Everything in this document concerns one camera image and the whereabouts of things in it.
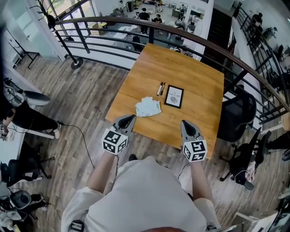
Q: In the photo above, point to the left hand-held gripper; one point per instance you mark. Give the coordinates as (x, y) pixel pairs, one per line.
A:
(114, 142)

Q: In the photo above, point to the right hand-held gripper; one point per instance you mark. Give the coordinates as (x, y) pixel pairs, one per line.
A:
(195, 151)

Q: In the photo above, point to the white lidded wet wipe pack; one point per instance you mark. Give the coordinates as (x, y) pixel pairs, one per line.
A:
(148, 108)

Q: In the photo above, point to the person's right forearm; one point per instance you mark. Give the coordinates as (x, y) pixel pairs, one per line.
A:
(200, 181)

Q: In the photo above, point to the person's left forearm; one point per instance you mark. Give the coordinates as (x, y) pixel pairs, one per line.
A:
(102, 172)

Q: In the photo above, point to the wooden table with white legs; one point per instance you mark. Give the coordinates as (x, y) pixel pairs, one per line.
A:
(194, 122)

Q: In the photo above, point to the person's black shoe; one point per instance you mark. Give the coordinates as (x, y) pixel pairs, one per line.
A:
(132, 157)

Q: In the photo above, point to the black framed leaf picture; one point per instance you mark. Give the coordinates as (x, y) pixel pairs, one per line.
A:
(173, 97)

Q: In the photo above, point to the white barrel marker pen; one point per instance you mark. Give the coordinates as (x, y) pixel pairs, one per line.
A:
(160, 88)

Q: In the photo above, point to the black marker pen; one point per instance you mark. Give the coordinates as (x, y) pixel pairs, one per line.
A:
(163, 88)

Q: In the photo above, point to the black mesh office chair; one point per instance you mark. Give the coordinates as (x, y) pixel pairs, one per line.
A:
(238, 113)

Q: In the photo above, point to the black office chair with headrest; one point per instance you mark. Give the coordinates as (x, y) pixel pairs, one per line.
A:
(240, 156)

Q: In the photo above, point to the pink cloth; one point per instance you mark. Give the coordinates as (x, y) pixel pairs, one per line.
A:
(251, 173)

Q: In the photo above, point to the black coat rack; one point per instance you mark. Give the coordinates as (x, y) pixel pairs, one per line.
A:
(77, 63)

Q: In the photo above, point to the person's white shirt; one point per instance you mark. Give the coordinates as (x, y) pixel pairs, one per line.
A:
(145, 199)

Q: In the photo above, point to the grey white office chair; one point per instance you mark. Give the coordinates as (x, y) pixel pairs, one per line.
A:
(37, 98)

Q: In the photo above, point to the light wooden desk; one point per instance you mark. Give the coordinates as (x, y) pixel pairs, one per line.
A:
(286, 121)

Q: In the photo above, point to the black metal railing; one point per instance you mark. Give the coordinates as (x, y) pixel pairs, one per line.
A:
(113, 18)

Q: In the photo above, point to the white desk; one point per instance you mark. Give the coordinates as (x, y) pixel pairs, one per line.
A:
(11, 147)

